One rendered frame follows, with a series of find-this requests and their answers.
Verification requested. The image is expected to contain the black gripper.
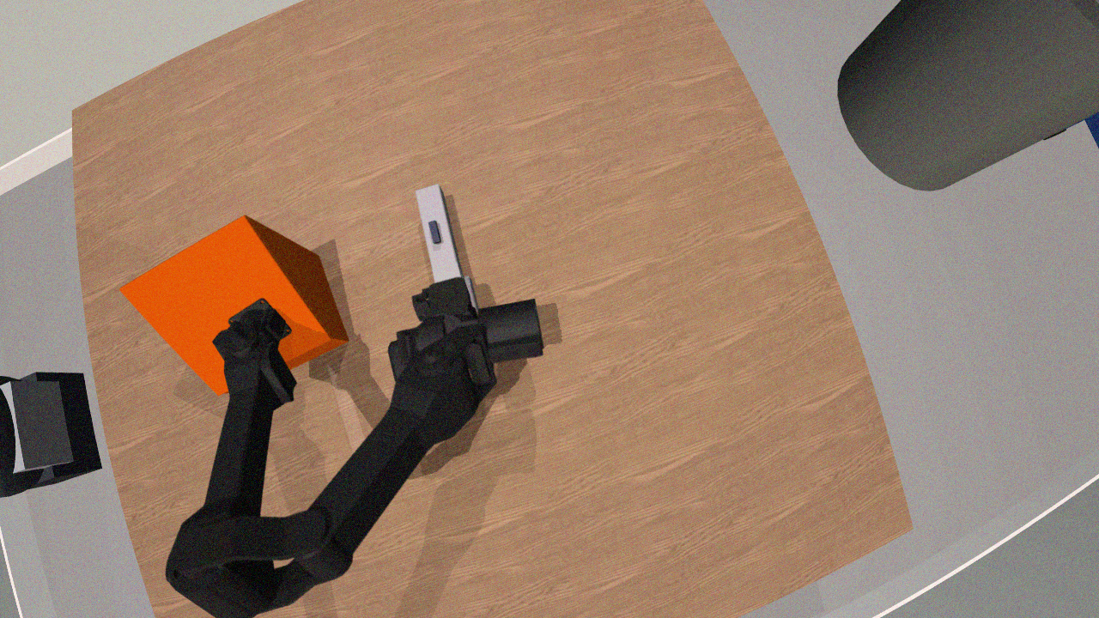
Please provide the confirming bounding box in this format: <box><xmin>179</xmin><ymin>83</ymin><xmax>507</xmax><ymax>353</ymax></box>
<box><xmin>387</xmin><ymin>316</ymin><xmax>469</xmax><ymax>383</ymax></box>

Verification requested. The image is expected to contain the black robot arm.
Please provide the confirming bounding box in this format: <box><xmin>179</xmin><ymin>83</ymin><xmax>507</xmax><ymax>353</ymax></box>
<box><xmin>165</xmin><ymin>276</ymin><xmax>543</xmax><ymax>618</ymax></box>

